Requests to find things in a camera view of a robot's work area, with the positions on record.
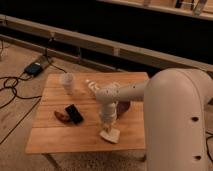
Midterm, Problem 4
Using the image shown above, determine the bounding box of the black power adapter box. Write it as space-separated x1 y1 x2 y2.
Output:
24 63 42 76

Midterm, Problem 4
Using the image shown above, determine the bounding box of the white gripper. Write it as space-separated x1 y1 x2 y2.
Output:
99 103 117 131

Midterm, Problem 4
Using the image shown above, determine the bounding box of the black right floor cable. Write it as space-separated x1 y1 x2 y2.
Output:
204 131 213 163

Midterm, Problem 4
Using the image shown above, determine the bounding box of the white plastic bottle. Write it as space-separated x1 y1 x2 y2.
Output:
85 79 100 94

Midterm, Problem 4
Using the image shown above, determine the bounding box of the wooden table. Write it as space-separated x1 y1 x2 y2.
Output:
26 72 148 154

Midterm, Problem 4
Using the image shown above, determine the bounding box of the white sponge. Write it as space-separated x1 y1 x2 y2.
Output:
100 128 120 143

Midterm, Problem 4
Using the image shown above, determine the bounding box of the clear plastic cup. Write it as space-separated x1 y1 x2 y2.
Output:
59 73 75 95

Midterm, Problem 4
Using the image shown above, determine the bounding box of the black floor cable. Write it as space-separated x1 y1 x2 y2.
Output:
0 56 68 144
204 131 213 163

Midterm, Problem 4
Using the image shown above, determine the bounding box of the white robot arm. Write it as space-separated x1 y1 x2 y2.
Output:
96 68 213 171

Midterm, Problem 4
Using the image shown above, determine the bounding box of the black smartphone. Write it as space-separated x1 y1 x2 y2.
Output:
65 104 83 124

